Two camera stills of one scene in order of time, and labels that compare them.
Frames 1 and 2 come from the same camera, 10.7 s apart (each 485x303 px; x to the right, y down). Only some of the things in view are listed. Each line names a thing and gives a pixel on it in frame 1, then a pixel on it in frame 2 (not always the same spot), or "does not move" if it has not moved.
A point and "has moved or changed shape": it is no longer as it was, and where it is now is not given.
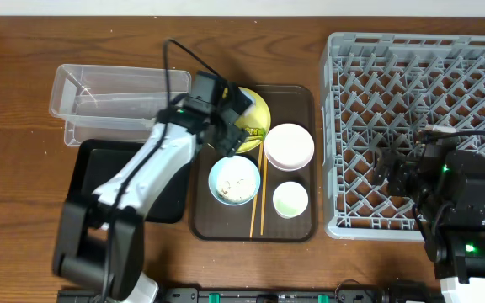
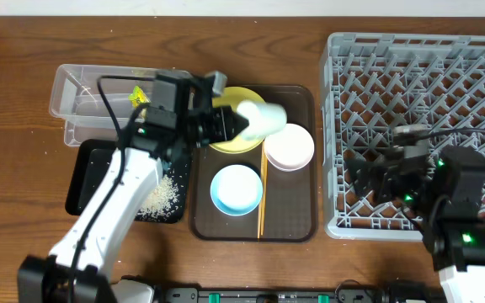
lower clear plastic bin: x=126 y=116 does not move
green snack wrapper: x=255 y=134 -> x=138 y=97
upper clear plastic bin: x=116 y=98 does not move
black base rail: x=263 y=295 does not move
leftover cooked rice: x=237 y=183 -> x=160 y=201
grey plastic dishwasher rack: x=382 y=89 does not move
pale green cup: x=290 y=199 -> x=264 y=119
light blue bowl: x=234 y=180 has moved or changed shape
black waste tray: x=96 y=162 does not move
